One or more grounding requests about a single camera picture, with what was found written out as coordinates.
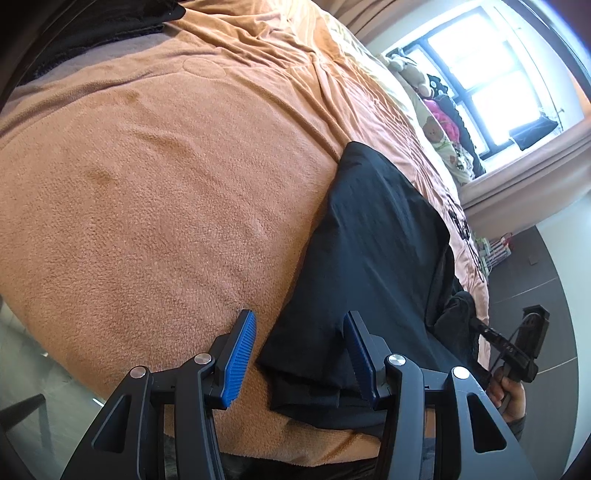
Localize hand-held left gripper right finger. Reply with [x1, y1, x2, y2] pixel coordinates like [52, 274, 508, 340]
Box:
[342, 311, 539, 480]

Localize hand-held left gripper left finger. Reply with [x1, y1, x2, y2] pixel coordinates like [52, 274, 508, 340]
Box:
[60, 309, 258, 480]

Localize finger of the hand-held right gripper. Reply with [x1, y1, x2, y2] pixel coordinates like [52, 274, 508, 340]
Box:
[468, 318, 513, 354]

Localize black pants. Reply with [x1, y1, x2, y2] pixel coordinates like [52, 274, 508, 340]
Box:
[256, 141, 492, 428]

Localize person's right forearm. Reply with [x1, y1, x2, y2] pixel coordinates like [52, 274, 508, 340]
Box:
[503, 413, 528, 445]

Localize person's right hand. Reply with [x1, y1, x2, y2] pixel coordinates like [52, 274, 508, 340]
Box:
[487, 375, 528, 423]

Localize white floor rack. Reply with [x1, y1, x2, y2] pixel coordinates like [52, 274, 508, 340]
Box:
[475, 235, 513, 273]

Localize dark hanging cloth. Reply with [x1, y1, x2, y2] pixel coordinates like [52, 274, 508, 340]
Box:
[508, 115, 561, 151]

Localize dark cloth bundle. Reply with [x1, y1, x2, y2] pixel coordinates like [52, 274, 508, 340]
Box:
[436, 92, 485, 174]

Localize orange fleece blanket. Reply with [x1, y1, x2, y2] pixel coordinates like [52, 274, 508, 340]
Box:
[0, 0, 491, 467]

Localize bear print pillow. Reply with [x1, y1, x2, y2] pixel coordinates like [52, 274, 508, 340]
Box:
[422, 115, 476, 185]

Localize pink plush toy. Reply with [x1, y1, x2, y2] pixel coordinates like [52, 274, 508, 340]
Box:
[425, 99, 460, 141]

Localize black plush toy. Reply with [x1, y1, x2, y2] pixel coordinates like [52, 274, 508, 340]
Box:
[425, 74, 451, 97]

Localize beige plush toy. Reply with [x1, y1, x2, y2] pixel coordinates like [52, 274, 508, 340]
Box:
[383, 53, 437, 97]

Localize black framed window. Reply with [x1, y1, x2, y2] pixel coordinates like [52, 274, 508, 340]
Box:
[385, 0, 566, 160]

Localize grey bed sheet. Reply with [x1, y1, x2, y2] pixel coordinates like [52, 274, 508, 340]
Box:
[0, 30, 167, 121]

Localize black folded garment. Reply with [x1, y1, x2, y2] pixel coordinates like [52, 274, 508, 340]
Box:
[28, 0, 185, 79]

